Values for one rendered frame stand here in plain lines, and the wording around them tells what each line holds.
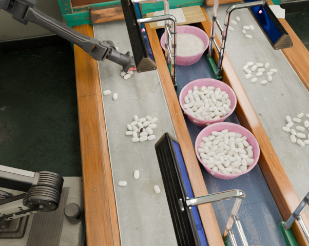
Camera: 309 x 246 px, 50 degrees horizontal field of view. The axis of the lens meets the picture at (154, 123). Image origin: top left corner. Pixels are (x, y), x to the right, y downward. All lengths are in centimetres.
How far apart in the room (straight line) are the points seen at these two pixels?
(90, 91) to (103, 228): 69
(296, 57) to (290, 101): 30
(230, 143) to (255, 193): 23
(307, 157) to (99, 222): 88
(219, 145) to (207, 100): 26
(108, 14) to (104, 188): 106
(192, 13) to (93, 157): 109
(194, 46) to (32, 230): 125
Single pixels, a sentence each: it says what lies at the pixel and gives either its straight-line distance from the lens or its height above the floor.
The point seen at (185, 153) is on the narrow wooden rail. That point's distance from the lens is 139.
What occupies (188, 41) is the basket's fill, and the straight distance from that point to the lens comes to 192.
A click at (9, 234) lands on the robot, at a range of 168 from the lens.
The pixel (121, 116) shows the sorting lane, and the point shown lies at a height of 74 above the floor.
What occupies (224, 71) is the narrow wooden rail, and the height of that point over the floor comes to 76.
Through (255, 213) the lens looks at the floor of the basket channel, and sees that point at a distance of 141.
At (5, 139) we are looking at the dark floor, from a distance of 265.
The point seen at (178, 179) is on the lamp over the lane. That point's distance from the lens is 93.
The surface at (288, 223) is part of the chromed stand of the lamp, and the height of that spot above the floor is 77.
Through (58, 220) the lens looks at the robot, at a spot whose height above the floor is 48.
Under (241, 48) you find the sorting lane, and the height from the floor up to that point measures 74.
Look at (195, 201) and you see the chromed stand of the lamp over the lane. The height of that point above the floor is 112.
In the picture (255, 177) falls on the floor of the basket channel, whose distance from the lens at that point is 148.
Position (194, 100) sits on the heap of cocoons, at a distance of 162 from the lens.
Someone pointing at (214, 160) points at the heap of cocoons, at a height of 73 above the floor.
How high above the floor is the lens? 194
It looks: 52 degrees down
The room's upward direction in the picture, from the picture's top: 4 degrees counter-clockwise
